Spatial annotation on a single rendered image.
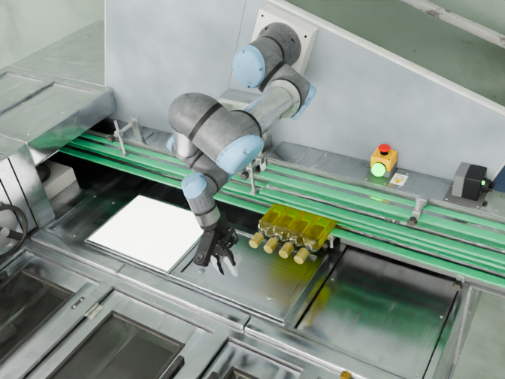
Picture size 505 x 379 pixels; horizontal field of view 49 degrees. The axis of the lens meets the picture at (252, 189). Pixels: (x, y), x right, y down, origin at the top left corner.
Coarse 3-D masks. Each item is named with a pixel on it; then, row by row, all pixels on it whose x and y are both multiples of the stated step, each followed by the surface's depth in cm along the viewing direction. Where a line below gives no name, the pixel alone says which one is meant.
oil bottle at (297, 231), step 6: (300, 216) 193; (306, 216) 193; (312, 216) 192; (300, 222) 191; (306, 222) 190; (312, 222) 191; (294, 228) 188; (300, 228) 188; (306, 228) 188; (288, 234) 188; (294, 234) 186; (300, 234) 186; (288, 240) 188; (300, 240) 186
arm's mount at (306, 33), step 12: (264, 12) 177; (276, 12) 177; (264, 24) 179; (288, 24) 175; (300, 24) 175; (252, 36) 183; (300, 36) 175; (312, 36) 174; (312, 48) 181; (300, 60) 179; (300, 72) 183
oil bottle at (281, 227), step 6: (288, 210) 196; (294, 210) 196; (300, 210) 196; (282, 216) 194; (288, 216) 194; (294, 216) 193; (282, 222) 192; (288, 222) 191; (294, 222) 192; (276, 228) 190; (282, 228) 189; (288, 228) 189; (282, 234) 188; (282, 240) 190
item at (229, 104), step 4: (220, 100) 203; (224, 100) 202; (228, 100) 201; (224, 104) 207; (228, 104) 209; (232, 104) 201; (236, 104) 200; (240, 104) 199; (244, 104) 198; (248, 104) 198; (228, 108) 210; (232, 108) 212; (236, 108) 211; (240, 108) 210; (260, 152) 207
